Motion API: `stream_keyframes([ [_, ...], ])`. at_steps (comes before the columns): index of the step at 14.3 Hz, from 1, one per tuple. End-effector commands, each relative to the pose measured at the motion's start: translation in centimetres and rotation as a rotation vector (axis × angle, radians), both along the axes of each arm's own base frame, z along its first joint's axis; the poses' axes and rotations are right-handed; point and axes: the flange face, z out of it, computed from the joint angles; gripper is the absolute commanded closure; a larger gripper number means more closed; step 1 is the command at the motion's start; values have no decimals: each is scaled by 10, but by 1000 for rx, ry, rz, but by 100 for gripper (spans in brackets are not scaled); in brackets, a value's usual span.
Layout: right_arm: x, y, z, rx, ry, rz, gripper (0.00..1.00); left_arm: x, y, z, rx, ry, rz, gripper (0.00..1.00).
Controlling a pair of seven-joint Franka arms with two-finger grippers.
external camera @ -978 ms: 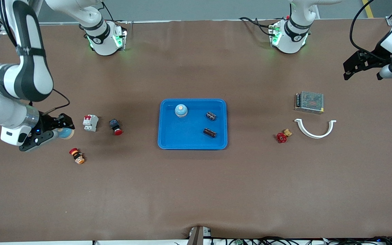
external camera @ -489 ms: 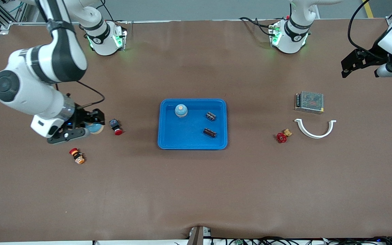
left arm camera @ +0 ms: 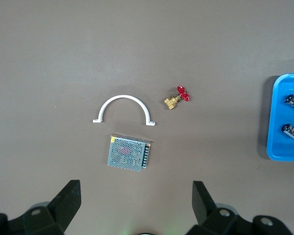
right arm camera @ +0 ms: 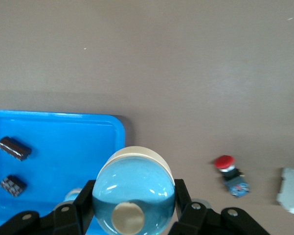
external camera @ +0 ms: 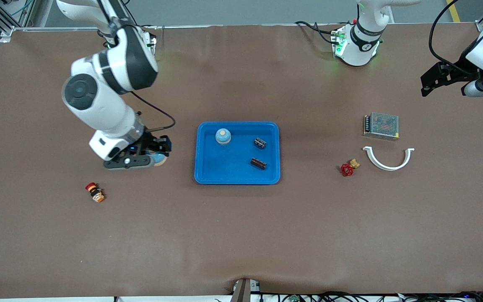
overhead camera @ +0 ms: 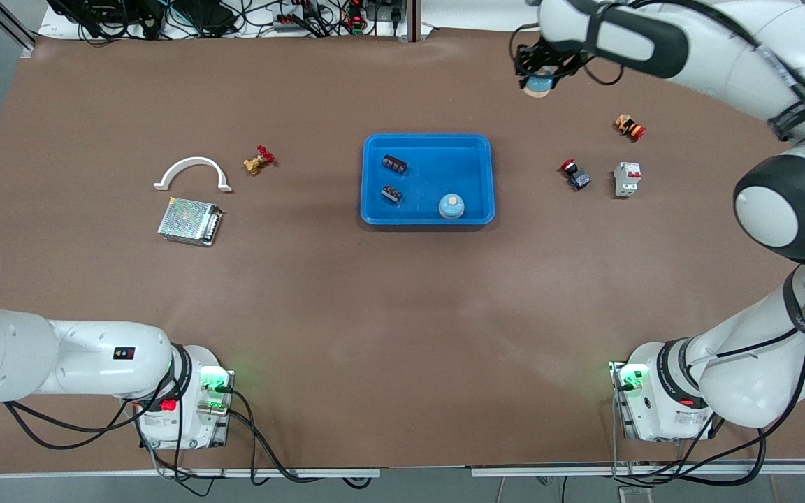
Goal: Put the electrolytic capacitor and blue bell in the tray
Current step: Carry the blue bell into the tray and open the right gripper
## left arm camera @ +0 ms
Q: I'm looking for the blue plastic tray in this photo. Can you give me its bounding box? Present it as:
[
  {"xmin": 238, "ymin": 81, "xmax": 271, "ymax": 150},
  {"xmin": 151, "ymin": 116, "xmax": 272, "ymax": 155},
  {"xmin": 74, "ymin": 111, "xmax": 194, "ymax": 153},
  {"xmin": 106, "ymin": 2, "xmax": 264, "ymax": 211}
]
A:
[{"xmin": 266, "ymin": 73, "xmax": 294, "ymax": 162}]

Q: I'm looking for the metal mesh power supply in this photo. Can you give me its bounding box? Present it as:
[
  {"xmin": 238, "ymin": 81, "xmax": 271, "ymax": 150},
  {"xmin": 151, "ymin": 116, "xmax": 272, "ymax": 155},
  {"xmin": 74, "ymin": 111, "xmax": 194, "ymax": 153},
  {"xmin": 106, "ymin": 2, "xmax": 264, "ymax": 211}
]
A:
[{"xmin": 107, "ymin": 133, "xmax": 153, "ymax": 173}]

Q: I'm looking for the brass valve red handle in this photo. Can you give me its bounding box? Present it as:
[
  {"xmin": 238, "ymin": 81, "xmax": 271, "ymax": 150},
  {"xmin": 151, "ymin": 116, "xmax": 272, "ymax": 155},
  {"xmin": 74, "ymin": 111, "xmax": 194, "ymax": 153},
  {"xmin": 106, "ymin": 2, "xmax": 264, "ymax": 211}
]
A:
[{"xmin": 163, "ymin": 85, "xmax": 192, "ymax": 111}]

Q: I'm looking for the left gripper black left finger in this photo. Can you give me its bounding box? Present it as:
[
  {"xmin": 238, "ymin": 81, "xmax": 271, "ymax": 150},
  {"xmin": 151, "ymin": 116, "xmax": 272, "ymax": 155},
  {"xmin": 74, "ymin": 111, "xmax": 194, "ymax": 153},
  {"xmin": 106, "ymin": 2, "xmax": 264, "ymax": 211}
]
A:
[{"xmin": 22, "ymin": 180, "xmax": 82, "ymax": 235}]

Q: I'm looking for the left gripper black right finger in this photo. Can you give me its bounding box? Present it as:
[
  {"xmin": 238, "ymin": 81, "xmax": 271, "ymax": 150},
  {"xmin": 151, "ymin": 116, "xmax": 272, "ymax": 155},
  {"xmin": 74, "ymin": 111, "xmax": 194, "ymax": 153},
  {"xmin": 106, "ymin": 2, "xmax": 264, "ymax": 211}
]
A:
[{"xmin": 188, "ymin": 181, "xmax": 254, "ymax": 235}]

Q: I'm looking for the white half-ring pipe clamp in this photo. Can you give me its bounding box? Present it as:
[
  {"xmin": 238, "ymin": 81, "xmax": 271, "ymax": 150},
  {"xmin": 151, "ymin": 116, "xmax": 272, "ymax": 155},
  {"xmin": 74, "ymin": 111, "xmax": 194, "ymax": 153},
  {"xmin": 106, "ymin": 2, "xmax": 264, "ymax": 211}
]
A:
[{"xmin": 92, "ymin": 94, "xmax": 157, "ymax": 127}]

